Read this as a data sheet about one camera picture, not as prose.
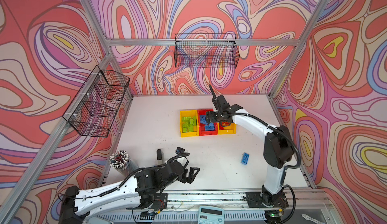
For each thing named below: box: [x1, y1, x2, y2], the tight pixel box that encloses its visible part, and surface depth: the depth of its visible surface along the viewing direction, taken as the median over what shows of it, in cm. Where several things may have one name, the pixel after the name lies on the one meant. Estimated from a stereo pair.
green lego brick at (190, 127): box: [186, 124, 197, 133], surface depth 101 cm
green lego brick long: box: [182, 116, 192, 125], surface depth 106 cm
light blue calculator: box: [197, 205, 225, 224], surface depth 69 cm
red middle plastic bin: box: [197, 108, 219, 136], surface depth 98 cm
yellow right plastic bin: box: [217, 122, 237, 135], surface depth 98 cm
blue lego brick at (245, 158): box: [240, 152, 250, 165], surface depth 88 cm
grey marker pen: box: [155, 148, 164, 164], surface depth 86 cm
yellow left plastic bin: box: [179, 109, 200, 138], surface depth 97 cm
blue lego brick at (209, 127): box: [204, 123, 215, 132], surface depth 101 cm
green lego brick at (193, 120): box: [189, 116, 198, 126], surface depth 101 cm
